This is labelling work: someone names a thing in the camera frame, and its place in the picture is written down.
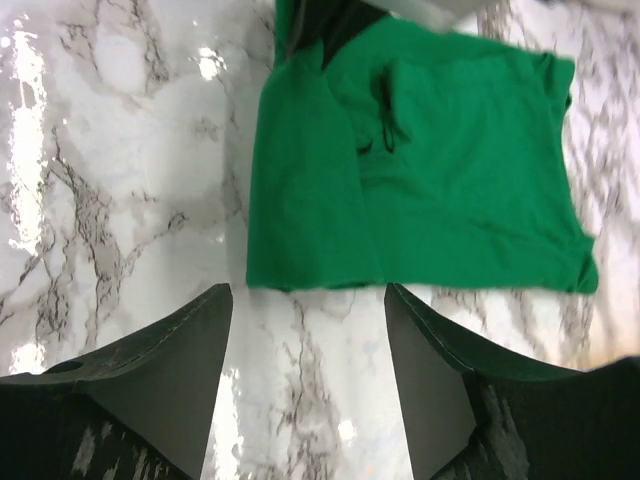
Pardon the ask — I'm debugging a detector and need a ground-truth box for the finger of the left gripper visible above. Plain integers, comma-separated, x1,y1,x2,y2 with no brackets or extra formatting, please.
287,0,390,68

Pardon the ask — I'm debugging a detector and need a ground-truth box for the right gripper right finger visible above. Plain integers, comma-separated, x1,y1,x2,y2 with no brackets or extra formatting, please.
384,284,639,479

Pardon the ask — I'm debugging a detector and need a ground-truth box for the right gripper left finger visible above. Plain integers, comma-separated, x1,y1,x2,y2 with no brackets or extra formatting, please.
1,284,233,479

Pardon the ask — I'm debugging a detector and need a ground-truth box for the green t shirt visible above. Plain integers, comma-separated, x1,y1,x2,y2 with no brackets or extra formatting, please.
246,1,598,294

